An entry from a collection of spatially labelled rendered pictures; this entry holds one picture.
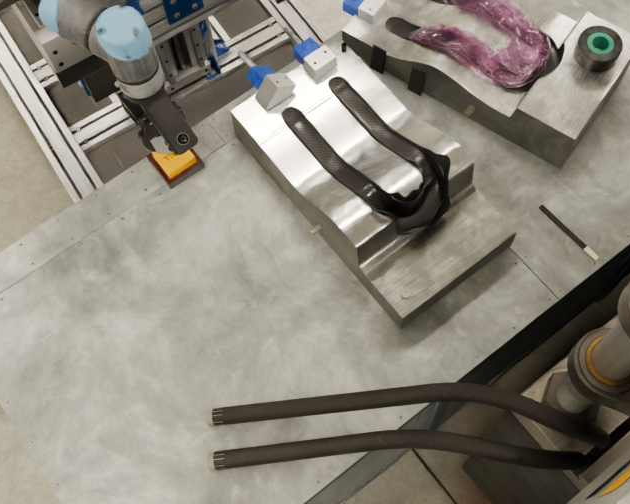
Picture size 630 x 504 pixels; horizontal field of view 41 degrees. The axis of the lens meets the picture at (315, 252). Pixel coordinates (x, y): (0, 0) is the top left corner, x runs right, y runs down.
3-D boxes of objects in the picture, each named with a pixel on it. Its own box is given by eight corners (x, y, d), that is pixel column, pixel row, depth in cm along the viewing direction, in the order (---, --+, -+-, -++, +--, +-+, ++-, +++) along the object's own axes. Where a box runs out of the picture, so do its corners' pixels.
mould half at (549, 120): (341, 47, 172) (341, 11, 162) (411, -37, 180) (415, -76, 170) (560, 169, 159) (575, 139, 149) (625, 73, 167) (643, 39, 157)
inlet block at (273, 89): (224, 64, 160) (235, 40, 156) (243, 62, 163) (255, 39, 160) (265, 110, 155) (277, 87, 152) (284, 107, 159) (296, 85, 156)
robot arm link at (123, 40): (111, -9, 128) (156, 15, 126) (128, 36, 139) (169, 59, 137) (78, 27, 126) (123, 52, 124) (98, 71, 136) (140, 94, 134)
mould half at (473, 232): (235, 135, 165) (226, 97, 152) (341, 66, 170) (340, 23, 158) (400, 329, 148) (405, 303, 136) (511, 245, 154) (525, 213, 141)
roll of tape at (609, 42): (565, 58, 156) (570, 47, 153) (587, 29, 158) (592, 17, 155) (604, 80, 154) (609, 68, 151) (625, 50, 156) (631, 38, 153)
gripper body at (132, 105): (159, 90, 154) (144, 50, 143) (185, 122, 151) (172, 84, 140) (123, 113, 152) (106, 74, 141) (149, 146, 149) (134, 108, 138)
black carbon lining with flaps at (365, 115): (276, 121, 157) (272, 92, 149) (344, 76, 161) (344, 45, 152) (395, 256, 146) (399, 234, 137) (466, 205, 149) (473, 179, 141)
